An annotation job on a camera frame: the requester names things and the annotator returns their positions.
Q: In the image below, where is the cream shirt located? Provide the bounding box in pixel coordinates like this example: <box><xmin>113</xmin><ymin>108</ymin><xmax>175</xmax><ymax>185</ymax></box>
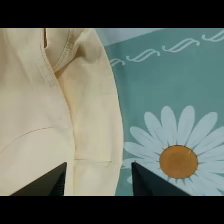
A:
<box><xmin>0</xmin><ymin>27</ymin><xmax>125</xmax><ymax>197</ymax></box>

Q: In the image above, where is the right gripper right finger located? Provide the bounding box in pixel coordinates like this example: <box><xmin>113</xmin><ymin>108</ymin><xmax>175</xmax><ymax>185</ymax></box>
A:
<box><xmin>131</xmin><ymin>161</ymin><xmax>192</xmax><ymax>197</ymax></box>

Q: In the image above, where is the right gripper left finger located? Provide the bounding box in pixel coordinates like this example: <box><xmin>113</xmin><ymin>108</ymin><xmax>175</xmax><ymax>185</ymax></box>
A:
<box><xmin>9</xmin><ymin>161</ymin><xmax>68</xmax><ymax>197</ymax></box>

